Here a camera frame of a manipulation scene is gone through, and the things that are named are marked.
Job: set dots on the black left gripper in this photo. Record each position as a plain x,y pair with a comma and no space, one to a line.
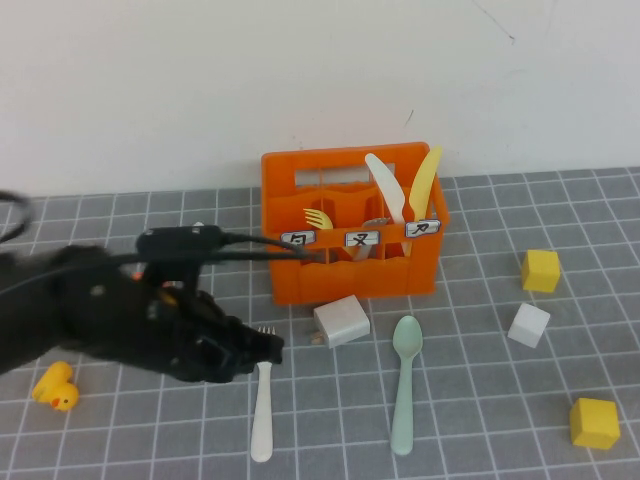
175,335

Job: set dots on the white plastic fork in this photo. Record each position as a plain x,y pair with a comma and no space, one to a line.
262,425

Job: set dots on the mint green plastic spoon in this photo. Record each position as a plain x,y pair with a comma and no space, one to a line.
406,340

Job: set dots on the orange plastic cutlery holder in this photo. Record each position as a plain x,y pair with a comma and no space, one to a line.
340,285

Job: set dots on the white plug charger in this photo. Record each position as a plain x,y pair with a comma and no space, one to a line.
342,320

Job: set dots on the white label printed 勺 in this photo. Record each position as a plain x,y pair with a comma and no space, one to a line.
295,236

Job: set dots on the yellow plastic fork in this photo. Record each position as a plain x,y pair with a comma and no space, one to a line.
322,221

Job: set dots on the white label printed 叉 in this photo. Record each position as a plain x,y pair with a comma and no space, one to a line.
362,238

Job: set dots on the yellow rubber duck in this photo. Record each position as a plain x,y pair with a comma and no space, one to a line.
57,390

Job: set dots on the grey plastic fork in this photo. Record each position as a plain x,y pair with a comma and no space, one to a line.
372,221

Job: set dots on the white label printed 刀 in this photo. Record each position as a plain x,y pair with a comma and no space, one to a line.
421,228

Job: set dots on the white plastic knife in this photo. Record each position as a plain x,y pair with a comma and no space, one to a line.
382,182

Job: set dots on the yellow plastic knife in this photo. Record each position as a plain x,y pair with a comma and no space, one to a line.
424,185

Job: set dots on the white foam cube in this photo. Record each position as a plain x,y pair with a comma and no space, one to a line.
527,325

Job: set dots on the yellow foam cube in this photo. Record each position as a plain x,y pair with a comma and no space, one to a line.
540,272
594,422

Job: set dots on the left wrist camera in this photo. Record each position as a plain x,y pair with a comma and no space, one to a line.
175,240

